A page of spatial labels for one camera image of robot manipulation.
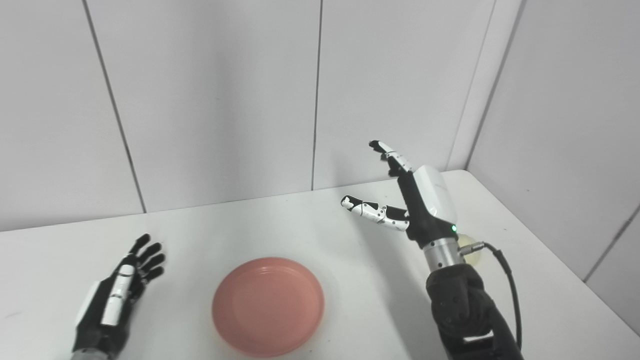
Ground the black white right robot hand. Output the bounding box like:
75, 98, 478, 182
340, 140, 459, 250

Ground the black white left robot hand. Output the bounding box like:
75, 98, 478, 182
71, 233, 166, 360

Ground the cream steamed bun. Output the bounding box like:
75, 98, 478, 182
457, 233, 483, 266

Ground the pink round plate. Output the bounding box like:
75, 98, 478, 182
211, 257, 325, 358

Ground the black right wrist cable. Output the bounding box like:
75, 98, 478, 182
459, 241, 524, 351

